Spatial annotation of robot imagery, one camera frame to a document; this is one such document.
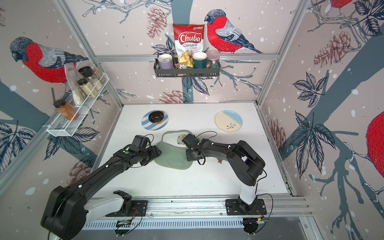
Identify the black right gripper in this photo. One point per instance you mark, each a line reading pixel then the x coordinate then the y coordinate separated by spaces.
pixel 188 158

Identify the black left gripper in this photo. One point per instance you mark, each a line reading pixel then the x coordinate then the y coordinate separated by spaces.
pixel 155 152

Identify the green fabric handbag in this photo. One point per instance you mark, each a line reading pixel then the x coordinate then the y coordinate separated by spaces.
pixel 173 155

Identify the yellow plush bird keychain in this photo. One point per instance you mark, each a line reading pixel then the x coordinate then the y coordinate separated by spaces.
pixel 180 139

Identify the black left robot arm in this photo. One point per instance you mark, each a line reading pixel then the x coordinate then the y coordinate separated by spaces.
pixel 65 213

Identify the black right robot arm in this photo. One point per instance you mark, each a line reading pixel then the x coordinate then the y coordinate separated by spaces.
pixel 247 165

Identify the clear plastic bag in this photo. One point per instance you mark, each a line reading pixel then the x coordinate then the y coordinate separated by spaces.
pixel 72 79

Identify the red Chuba chips bag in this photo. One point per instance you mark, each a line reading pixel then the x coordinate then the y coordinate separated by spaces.
pixel 189 38

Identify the blue striped plate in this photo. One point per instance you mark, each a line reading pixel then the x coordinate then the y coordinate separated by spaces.
pixel 152 127

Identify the black bowl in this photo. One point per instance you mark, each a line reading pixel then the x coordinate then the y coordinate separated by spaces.
pixel 156 117

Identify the cream and blue plate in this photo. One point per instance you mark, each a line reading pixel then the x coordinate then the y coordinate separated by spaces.
pixel 228 121

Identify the green mug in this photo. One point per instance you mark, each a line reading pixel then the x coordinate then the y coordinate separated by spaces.
pixel 200 60

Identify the purple mug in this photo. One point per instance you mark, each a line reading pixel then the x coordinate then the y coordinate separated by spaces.
pixel 165 61

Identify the orange spice jar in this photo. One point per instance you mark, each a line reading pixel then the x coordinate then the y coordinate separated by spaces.
pixel 66 110

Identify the pink lidded jar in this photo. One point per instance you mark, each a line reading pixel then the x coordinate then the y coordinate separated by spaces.
pixel 213 59

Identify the tall black lid spice jar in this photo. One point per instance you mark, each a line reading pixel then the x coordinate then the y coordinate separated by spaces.
pixel 88 73

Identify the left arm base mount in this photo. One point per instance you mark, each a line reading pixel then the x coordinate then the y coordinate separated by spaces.
pixel 129 207

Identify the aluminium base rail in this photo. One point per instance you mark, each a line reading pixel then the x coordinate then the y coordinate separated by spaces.
pixel 200 207

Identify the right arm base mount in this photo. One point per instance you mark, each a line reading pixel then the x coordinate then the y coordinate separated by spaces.
pixel 237 207

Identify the black wall shelf basket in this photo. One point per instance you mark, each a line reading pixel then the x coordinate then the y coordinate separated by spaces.
pixel 189 72

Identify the white wire wall rack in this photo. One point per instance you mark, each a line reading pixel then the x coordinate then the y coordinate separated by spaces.
pixel 62 126

